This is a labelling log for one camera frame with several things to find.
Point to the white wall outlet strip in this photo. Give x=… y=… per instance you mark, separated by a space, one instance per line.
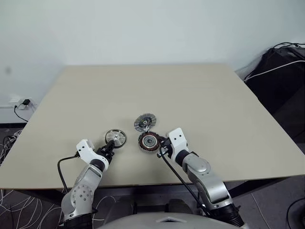
x=16 y=99

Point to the black bag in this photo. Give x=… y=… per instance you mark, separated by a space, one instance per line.
x=278 y=95

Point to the dark rounded shape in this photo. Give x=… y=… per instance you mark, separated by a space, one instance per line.
x=119 y=206

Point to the grey robot torso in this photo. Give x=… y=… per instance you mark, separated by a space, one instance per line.
x=166 y=220

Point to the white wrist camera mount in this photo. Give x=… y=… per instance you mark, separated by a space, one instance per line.
x=87 y=150
x=178 y=140

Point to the black power adapter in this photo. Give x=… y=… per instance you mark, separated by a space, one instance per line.
x=26 y=102

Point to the grey round motor lid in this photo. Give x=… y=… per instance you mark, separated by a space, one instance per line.
x=145 y=122

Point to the motor housing with copper windings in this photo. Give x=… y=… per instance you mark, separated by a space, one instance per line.
x=149 y=142

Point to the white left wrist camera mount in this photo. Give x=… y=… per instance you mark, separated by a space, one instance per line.
x=87 y=150

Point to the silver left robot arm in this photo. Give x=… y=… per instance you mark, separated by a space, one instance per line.
x=83 y=188

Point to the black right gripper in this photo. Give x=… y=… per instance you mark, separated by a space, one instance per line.
x=168 y=150

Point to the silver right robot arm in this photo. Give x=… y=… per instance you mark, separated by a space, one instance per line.
x=207 y=179

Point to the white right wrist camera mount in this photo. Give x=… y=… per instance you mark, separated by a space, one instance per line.
x=178 y=140

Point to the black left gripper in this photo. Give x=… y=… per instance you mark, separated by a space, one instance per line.
x=106 y=153

